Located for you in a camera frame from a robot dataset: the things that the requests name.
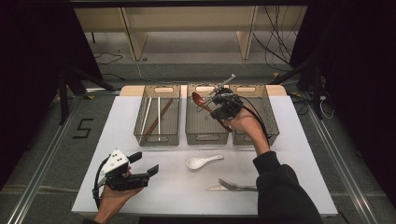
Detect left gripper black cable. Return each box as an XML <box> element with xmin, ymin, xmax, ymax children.
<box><xmin>91</xmin><ymin>156</ymin><xmax>110</xmax><ymax>211</ymax></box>

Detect black metal stand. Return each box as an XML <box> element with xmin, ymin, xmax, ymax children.
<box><xmin>269</xmin><ymin>55</ymin><xmax>325</xmax><ymax>120</ymax></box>
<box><xmin>57</xmin><ymin>65</ymin><xmax>117</xmax><ymax>125</ymax></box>

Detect bundle of black cables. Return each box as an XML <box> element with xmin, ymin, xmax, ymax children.
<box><xmin>251</xmin><ymin>6</ymin><xmax>301</xmax><ymax>73</ymax></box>

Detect white floor cable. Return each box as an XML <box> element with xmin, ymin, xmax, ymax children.
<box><xmin>134</xmin><ymin>59</ymin><xmax>188</xmax><ymax>86</ymax></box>

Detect metal fork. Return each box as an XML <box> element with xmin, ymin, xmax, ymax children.
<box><xmin>218</xmin><ymin>177</ymin><xmax>259</xmax><ymax>191</ymax></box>

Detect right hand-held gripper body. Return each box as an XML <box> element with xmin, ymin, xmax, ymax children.
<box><xmin>208</xmin><ymin>74</ymin><xmax>245</xmax><ymax>121</ymax></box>

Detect short aluminium rail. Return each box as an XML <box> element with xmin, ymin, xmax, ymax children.
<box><xmin>85</xmin><ymin>88</ymin><xmax>121</xmax><ymax>96</ymax></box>

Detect dark curtain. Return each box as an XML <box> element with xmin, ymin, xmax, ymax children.
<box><xmin>289</xmin><ymin>0</ymin><xmax>396</xmax><ymax>206</ymax></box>
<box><xmin>0</xmin><ymin>0</ymin><xmax>105</xmax><ymax>191</ymax></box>

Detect person's left hand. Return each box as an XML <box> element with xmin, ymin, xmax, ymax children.
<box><xmin>96</xmin><ymin>167</ymin><xmax>145</xmax><ymax>221</ymax></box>

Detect light wooden desk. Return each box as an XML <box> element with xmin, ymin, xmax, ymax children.
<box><xmin>74</xmin><ymin>6</ymin><xmax>308</xmax><ymax>62</ymax></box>

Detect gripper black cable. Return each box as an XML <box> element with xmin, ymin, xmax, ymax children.
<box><xmin>240</xmin><ymin>103</ymin><xmax>271</xmax><ymax>146</ymax></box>
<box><xmin>91</xmin><ymin>156</ymin><xmax>110</xmax><ymax>211</ymax></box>

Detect aluminium floor rail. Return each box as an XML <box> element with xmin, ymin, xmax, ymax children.
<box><xmin>6</xmin><ymin>95</ymin><xmax>86</xmax><ymax>224</ymax></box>
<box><xmin>306</xmin><ymin>105</ymin><xmax>379</xmax><ymax>224</ymax></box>

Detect white ceramic spoon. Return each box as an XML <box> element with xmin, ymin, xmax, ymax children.
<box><xmin>186</xmin><ymin>154</ymin><xmax>225</xmax><ymax>171</ymax></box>

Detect white plug with cable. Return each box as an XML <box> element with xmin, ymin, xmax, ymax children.
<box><xmin>319</xmin><ymin>94</ymin><xmax>335</xmax><ymax>120</ymax></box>

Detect person's right hand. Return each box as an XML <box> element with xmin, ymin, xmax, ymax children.
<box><xmin>228</xmin><ymin>106</ymin><xmax>271</xmax><ymax>157</ymax></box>

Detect red-brown wooden spoon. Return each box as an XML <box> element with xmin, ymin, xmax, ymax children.
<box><xmin>191</xmin><ymin>91</ymin><xmax>233</xmax><ymax>133</ymax></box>

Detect grey transparent plastic bin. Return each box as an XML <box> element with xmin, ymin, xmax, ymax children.
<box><xmin>185</xmin><ymin>83</ymin><xmax>231</xmax><ymax>146</ymax></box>
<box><xmin>228</xmin><ymin>83</ymin><xmax>280</xmax><ymax>147</ymax></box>
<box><xmin>134</xmin><ymin>84</ymin><xmax>182</xmax><ymax>147</ymax></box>

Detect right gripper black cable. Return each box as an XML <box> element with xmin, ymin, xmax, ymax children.
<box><xmin>240</xmin><ymin>103</ymin><xmax>271</xmax><ymax>146</ymax></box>

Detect black floor cable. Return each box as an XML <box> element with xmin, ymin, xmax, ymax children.
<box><xmin>92</xmin><ymin>50</ymin><xmax>124</xmax><ymax>66</ymax></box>

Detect white table cover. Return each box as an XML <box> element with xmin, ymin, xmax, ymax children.
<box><xmin>71</xmin><ymin>94</ymin><xmax>339</xmax><ymax>217</ymax></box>

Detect brown chopstick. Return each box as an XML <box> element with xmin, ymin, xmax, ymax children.
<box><xmin>146</xmin><ymin>98</ymin><xmax>173</xmax><ymax>135</ymax></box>
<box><xmin>148</xmin><ymin>99</ymin><xmax>175</xmax><ymax>137</ymax></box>

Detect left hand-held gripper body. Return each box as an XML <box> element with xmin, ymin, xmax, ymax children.
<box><xmin>100</xmin><ymin>148</ymin><xmax>151</xmax><ymax>192</ymax></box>

